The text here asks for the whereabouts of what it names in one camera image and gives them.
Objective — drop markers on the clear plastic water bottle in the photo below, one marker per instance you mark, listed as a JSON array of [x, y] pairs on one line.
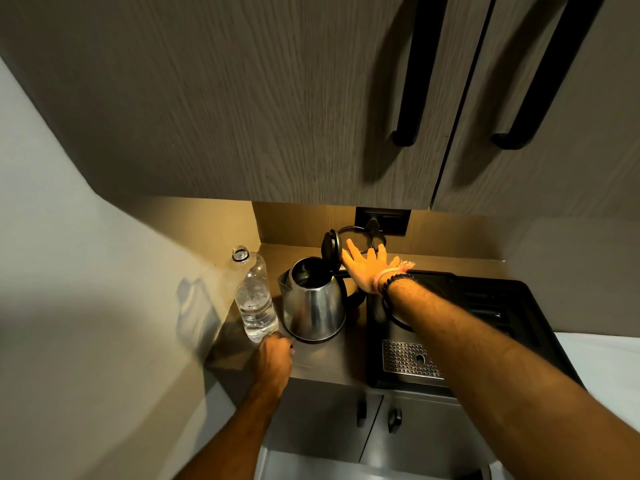
[[254, 299]]

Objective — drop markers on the person's right hand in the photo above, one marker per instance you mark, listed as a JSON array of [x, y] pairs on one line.
[[369, 272]]

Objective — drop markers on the wide wooden upper cabinet door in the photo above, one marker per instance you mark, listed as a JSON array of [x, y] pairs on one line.
[[225, 94]]

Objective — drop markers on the person's right thumb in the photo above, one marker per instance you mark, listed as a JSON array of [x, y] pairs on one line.
[[347, 266]]

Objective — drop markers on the grey lower cabinet door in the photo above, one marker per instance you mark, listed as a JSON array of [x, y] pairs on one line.
[[430, 439], [320, 419]]

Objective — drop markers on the black wall socket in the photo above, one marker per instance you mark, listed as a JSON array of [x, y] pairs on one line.
[[395, 220]]

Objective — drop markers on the metal drip tray grid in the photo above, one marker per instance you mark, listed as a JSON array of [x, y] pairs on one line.
[[407, 358]]

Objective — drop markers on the person's left forearm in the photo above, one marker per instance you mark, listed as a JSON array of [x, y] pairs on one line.
[[235, 434]]

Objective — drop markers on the stainless steel electric kettle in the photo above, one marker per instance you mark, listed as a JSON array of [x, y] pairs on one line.
[[312, 299]]

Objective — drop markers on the person's right forearm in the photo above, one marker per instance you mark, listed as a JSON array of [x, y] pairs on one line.
[[500, 374]]

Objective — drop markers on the black kettle base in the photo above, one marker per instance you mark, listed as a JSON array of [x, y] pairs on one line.
[[320, 338]]

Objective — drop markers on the narrow wooden upper cabinet door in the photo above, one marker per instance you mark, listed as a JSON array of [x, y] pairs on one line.
[[565, 159]]

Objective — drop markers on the person's left fingers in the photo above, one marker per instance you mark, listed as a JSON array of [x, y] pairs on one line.
[[277, 339]]

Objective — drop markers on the black coffee machine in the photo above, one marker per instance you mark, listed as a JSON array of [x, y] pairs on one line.
[[500, 304]]

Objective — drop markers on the person's left hand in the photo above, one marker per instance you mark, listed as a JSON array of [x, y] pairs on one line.
[[274, 362]]

